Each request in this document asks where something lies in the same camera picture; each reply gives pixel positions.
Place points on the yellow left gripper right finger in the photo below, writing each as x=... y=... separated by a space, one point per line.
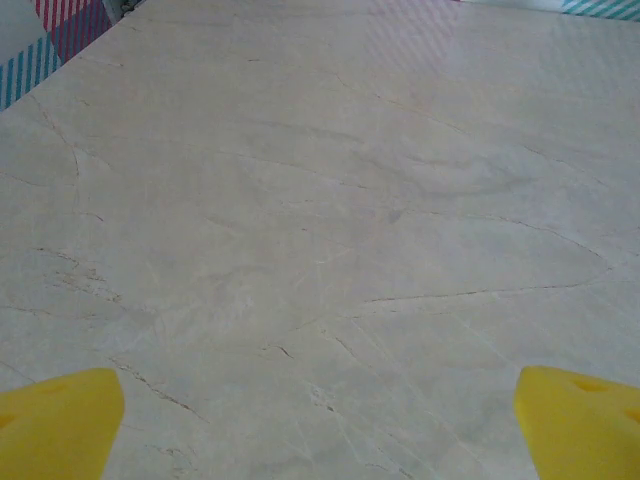
x=580 y=430

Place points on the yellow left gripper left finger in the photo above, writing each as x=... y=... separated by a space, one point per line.
x=55 y=430

